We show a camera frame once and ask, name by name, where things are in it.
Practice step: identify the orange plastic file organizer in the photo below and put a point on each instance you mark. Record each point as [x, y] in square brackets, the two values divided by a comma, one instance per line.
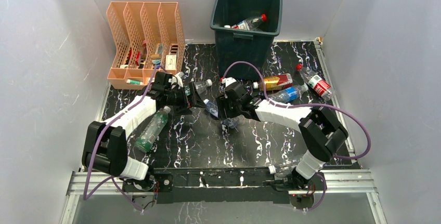
[145, 34]

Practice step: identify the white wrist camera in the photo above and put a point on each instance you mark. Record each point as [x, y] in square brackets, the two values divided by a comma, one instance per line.
[177, 80]
[228, 81]

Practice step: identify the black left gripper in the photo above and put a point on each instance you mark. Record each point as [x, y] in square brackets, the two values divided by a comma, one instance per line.
[195, 101]

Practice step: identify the green tea bottle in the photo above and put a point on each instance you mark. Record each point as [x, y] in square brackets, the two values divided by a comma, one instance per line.
[149, 135]

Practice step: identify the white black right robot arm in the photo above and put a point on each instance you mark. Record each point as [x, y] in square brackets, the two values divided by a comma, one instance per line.
[321, 131]

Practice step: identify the gold red label bottle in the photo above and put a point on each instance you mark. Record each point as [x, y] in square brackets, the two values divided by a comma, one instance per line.
[275, 82]

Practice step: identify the red label bottle far right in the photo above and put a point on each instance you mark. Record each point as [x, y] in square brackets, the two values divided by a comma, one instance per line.
[316, 82]

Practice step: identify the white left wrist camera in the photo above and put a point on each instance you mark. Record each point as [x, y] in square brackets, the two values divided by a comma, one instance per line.
[177, 80]

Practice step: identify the clear bottle green label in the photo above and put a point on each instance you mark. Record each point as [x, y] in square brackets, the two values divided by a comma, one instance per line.
[202, 86]

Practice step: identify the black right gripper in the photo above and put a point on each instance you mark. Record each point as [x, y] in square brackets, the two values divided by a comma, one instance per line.
[223, 103]

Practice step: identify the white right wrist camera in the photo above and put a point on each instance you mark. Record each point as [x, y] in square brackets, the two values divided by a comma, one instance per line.
[228, 81]

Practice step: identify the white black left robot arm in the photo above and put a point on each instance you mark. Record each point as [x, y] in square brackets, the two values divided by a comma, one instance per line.
[105, 144]

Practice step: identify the clear blue crushed bottle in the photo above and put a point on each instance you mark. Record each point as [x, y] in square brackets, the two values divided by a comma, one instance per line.
[213, 111]

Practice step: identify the blue label clear bottle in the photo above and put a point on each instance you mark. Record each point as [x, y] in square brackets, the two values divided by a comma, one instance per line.
[289, 94]

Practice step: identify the dark green plastic bin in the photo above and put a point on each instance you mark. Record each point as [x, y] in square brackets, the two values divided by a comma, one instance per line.
[241, 54]

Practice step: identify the red label water bottle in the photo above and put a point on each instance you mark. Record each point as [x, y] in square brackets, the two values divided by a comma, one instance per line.
[250, 24]

